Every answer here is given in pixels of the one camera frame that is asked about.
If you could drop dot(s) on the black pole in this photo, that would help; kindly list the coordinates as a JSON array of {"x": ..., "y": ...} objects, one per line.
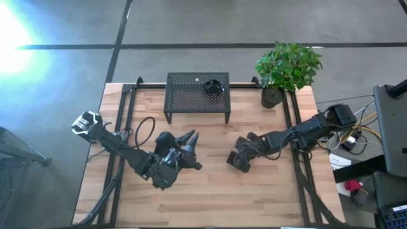
[{"x": 397, "y": 89}]

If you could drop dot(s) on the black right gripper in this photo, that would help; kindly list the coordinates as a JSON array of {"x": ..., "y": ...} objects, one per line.
[{"x": 251, "y": 148}]

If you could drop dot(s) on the black keyboard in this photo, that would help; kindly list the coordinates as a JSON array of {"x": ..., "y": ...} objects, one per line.
[{"x": 394, "y": 217}]

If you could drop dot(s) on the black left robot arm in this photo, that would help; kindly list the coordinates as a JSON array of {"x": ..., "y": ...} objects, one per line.
[{"x": 127, "y": 152}]

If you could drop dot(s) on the green leafy plant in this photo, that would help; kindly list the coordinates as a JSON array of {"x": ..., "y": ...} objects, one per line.
[{"x": 287, "y": 65}]

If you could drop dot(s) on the black power adapter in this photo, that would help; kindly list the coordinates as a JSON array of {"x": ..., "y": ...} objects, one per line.
[{"x": 349, "y": 142}]

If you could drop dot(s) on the grey side table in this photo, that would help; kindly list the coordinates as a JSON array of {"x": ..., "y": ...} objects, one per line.
[{"x": 19, "y": 149}]

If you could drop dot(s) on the white paper sheet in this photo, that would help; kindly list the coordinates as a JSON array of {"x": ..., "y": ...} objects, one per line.
[{"x": 340, "y": 160}]

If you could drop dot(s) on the dark seat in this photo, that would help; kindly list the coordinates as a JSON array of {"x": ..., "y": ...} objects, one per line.
[{"x": 389, "y": 189}]

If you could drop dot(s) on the black perforated metal stand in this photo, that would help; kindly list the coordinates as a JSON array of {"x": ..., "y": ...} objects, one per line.
[{"x": 197, "y": 93}]

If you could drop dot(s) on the black packet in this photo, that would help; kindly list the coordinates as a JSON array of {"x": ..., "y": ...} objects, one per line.
[{"x": 213, "y": 87}]

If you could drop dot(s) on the grey equipment cabinet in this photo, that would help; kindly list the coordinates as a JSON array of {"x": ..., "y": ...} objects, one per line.
[{"x": 392, "y": 133}]

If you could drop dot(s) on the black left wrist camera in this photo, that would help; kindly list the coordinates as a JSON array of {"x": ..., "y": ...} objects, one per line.
[{"x": 164, "y": 143}]

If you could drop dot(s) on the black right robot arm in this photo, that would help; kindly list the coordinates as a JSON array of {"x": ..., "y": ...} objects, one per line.
[{"x": 311, "y": 130}]

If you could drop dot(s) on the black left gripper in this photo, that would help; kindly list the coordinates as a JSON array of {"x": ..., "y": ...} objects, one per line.
[{"x": 184, "y": 157}]

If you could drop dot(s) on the black plant pot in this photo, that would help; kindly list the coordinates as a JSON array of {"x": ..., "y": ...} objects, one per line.
[{"x": 271, "y": 98}]

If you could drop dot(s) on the red object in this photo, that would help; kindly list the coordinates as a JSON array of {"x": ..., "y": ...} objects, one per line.
[{"x": 352, "y": 185}]

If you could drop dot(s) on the black aluminium table frame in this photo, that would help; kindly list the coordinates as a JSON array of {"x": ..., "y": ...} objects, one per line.
[{"x": 152, "y": 86}]

